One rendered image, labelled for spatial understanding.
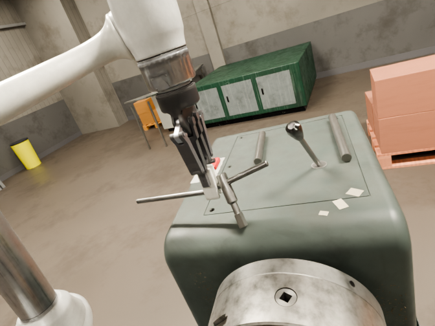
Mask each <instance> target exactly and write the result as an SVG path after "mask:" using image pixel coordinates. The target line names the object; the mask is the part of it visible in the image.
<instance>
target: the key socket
mask: <svg viewBox="0 0 435 326"><path fill-rule="evenodd" d="M274 299H275V302H277V304H279V305H281V306H283V307H290V306H292V305H294V304H295V303H296V301H297V296H296V294H295V292H293V291H292V290H290V289H288V288H283V289H281V290H279V291H278V292H277V293H276V294H275V297H274Z"/></svg>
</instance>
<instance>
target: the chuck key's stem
mask: <svg viewBox="0 0 435 326"><path fill-rule="evenodd" d="M216 178H217V181H218V182H219V185H220V187H221V190H222V192H223V194H224V196H225V199H226V201H227V203H228V204H229V205H231V207H232V210H233V212H234V217H235V219H236V222H237V224H238V226H239V228H243V227H245V226H247V225H248V224H247V222H246V220H245V217H244V215H243V213H242V212H241V210H240V208H239V206H238V203H237V200H238V199H237V196H236V194H235V192H234V190H233V188H232V185H231V184H228V183H227V179H228V177H227V174H226V173H225V172H223V173H220V174H219V175H217V176H216Z"/></svg>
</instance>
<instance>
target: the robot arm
mask: <svg viewBox="0 0 435 326"><path fill-rule="evenodd" d="M107 3H108V5H109V8H110V12H109V13H108V14H106V20H105V24H104V27H103V28H102V30H101V31H100V32H99V33H98V34H96V35H95V36H93V37H92V38H91V39H89V40H87V41H86V42H84V43H82V44H81V45H78V46H77V47H75V48H73V49H71V50H69V51H67V52H65V53H63V54H60V55H59V56H56V57H54V58H52V59H50V60H47V61H45V62H43V63H40V64H39V65H36V66H34V67H32V68H30V69H27V70H25V71H23V72H20V73H19V74H16V75H14V76H12V77H10V78H7V79H5V80H3V81H0V125H3V124H4V123H6V122H8V121H9V120H11V119H13V118H15V117H16V116H18V115H19V114H21V113H23V112H25V111H26V110H28V109H30V108H31V107H34V106H35V105H37V104H38V103H40V102H42V101H43V100H45V99H47V98H48V97H50V96H52V95H53V94H55V93H57V92H59V91H60V90H62V89H64V88H66V87H67V86H69V85H70V84H72V83H74V82H76V81H78V80H79V79H81V78H83V77H84V76H86V75H88V74H90V73H92V72H93V71H95V70H97V69H99V68H100V67H103V66H104V65H107V64H108V63H111V62H113V61H116V60H119V59H129V60H132V61H136V62H137V64H138V68H139V69H140V71H141V74H142V77H143V78H144V81H145V83H146V86H147V88H148V90H149V92H157V93H156V95H155V97H156V100H157V103H158V104H159V107H160V110H161V112H162V113H164V114H169V115H170V116H171V119H172V125H173V126H174V128H175V131H174V134H170V140H171V141H172V142H173V143H174V144H175V146H176V147H177V149H178V151H179V153H180V155H181V157H182V159H183V160H184V163H185V164H186V167H187V168H188V170H189V172H190V174H191V175H197V176H198V179H199V181H200V184H201V187H202V189H203V192H204V194H205V197H206V199H207V200H213V199H220V197H221V196H220V193H222V190H221V189H218V187H217V186H216V184H218V183H219V182H218V180H217V178H216V176H217V175H216V172H215V169H214V167H213V164H211V163H215V162H216V159H215V158H213V159H212V158H211V157H213V155H214V154H213V151H212V147H211V144H210V140H209V137H208V133H207V130H206V125H205V121H204V116H203V111H202V110H198V111H197V109H196V107H195V104H196V103H197V102H198V101H199V100H200V97H199V93H198V91H197V87H196V85H195V82H193V81H190V80H191V79H192V78H194V77H195V69H194V66H193V63H192V60H191V58H190V55H189V50H188V48H187V46H186V42H185V39H184V26H183V21H182V18H181V13H180V10H179V7H178V4H177V1H176V0H107ZM0 295H1V296H2V297H3V298H4V300H5V301H6V302H7V303H8V305H9V306H10V308H11V309H12V310H13V311H14V312H15V314H16V315H17V316H18V319H17V322H16V326H93V313H92V310H91V306H90V304H89V303H88V301H87V300H86V299H85V298H84V297H83V296H81V295H79V294H75V293H68V292H67V291H66V290H54V289H53V288H52V286H51V285H50V283H49V282H48V280H47V278H46V277H45V276H44V274H43V272H42V271H41V270H40V269H39V267H38V265H37V264H36V262H35V261H34V260H33V258H32V256H31V255H30V254H29V252H28V250H27V249H26V248H25V246H24V245H23V243H22V242H21V240H20V239H19V237H18V236H17V234H16V233H15V231H14V230H13V228H12V227H11V225H10V224H9V222H8V221H7V220H6V218H5V216H4V215H3V214H2V212H1V210H0Z"/></svg>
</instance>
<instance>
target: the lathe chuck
mask: <svg viewBox="0 0 435 326"><path fill-rule="evenodd" d="M283 288H288V289H290V290H292V291H293V292H295V294H296V296H297V301H296V303H295V304H294V305H292V306H290V307H283V306H281V305H279V304H277V302H275V299H274V297H275V294H276V293H277V292H278V291H279V290H281V289H283ZM226 318H227V322H226V324H224V325H223V326H386V325H385V323H384V321H383V319H382V318H381V317H380V315H379V314H378V313H377V312H376V311H375V309H374V308H373V307H372V306H370V305H369V304H368V303H367V302H365V300H363V299H362V298H360V297H359V296H357V295H356V294H354V293H353V292H350V291H349V290H347V289H345V288H343V287H340V286H338V285H336V284H334V283H330V282H328V281H324V280H322V279H318V278H315V277H309V276H303V275H297V274H264V275H260V276H254V277H249V278H247V279H243V280H241V281H239V282H237V283H235V284H233V285H231V286H230V287H228V288H227V289H225V290H224V291H223V292H222V293H221V294H220V295H219V297H218V298H217V300H216V302H215V303H214V306H213V309H212V313H211V316H210V321H209V323H208V326H216V325H218V324H219V323H221V322H222V321H223V320H225V319H226Z"/></svg>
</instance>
